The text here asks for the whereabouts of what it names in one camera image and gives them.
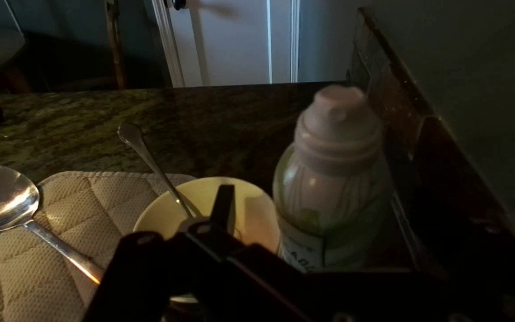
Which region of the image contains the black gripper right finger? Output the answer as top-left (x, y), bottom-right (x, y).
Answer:
top-left (412, 243), bottom-right (515, 322)

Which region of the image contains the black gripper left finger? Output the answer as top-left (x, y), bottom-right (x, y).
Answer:
top-left (83, 231), bottom-right (180, 322)

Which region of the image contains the beige quilted pot holder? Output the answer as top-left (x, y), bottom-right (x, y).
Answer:
top-left (0, 170), bottom-right (197, 322)

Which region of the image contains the round bowl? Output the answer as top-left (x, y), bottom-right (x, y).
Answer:
top-left (131, 175), bottom-right (285, 256)

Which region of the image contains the large metal spoon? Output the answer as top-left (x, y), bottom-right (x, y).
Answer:
top-left (0, 161), bottom-right (108, 288)

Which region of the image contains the brown wooden chair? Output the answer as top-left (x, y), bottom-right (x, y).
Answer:
top-left (103, 0), bottom-right (131, 91)

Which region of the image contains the white door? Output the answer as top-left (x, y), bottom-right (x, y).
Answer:
top-left (149, 0), bottom-right (303, 89)

